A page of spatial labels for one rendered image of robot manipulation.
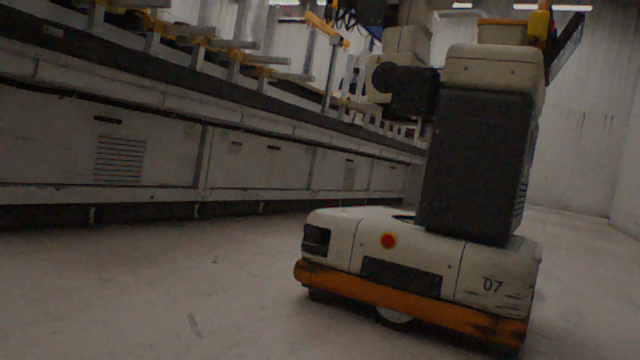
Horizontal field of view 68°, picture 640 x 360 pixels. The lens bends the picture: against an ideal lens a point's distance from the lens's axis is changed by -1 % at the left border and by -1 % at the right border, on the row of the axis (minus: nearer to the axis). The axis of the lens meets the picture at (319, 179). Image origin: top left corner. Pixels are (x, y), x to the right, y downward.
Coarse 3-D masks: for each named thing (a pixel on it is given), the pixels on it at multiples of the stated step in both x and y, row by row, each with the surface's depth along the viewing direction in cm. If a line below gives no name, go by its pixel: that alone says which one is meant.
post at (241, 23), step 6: (240, 0) 219; (246, 0) 218; (240, 6) 218; (246, 6) 218; (240, 12) 218; (246, 12) 219; (240, 18) 218; (246, 18) 220; (240, 24) 218; (246, 24) 221; (240, 30) 218; (234, 36) 219; (240, 36) 218; (234, 60) 219; (234, 66) 219; (228, 72) 220; (234, 72) 219
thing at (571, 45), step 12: (576, 12) 129; (576, 24) 129; (552, 36) 130; (564, 36) 130; (576, 36) 138; (552, 48) 132; (564, 48) 134; (552, 60) 132; (564, 60) 147; (552, 72) 143
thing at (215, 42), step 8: (176, 40) 207; (184, 40) 205; (216, 40) 198; (224, 40) 196; (232, 40) 194; (240, 40) 193; (248, 40) 191; (256, 40) 189; (232, 48) 197; (240, 48) 194; (248, 48) 192; (256, 48) 190
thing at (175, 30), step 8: (128, 24) 185; (136, 24) 184; (136, 32) 186; (144, 32) 183; (168, 32) 177; (176, 32) 175; (184, 32) 173; (192, 32) 171; (200, 32) 170; (208, 32) 168; (216, 32) 167
